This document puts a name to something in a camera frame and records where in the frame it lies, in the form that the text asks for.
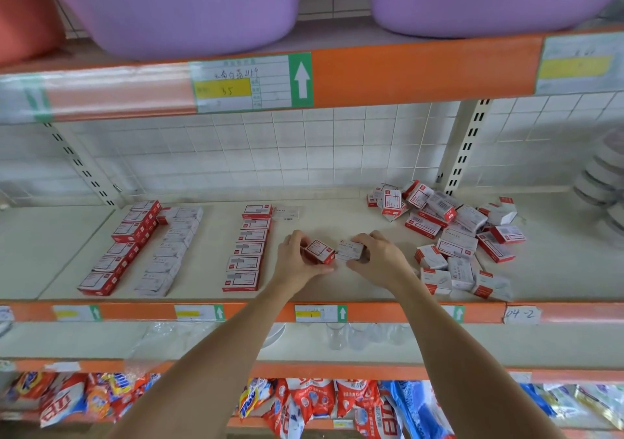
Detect person's right hand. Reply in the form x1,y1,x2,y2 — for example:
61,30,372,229
343,231,421,297

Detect person's left hand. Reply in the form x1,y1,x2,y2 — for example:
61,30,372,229
268,229,335,299

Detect pile of red white boxes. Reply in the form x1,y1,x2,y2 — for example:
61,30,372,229
365,180,528,301

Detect white shelf with orange edges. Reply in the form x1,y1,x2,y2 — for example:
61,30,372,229
0,19,624,439

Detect person's left forearm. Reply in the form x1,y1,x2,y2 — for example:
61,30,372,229
112,278,298,439

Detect person's right forearm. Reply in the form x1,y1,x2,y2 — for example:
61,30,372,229
385,278,567,439

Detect white perforated shelf upright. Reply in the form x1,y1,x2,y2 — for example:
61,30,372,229
44,122,118,206
443,99,493,193

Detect cluster of clear glasses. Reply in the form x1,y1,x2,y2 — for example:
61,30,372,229
326,323,411,350

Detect pile of small colourful packets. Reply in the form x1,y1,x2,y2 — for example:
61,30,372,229
0,368,382,439

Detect white handwritten label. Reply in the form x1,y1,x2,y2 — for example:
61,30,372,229
502,305,542,325

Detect clear plastic bag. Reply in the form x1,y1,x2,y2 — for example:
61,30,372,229
127,321,191,365

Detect large label with green arrow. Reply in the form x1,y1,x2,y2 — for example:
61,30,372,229
190,54,315,113
534,32,624,96
0,78,55,123

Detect stacks of wrapped containers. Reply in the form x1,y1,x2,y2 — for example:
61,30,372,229
570,132,624,245

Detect orange plastic basin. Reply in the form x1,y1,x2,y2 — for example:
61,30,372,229
0,0,64,65

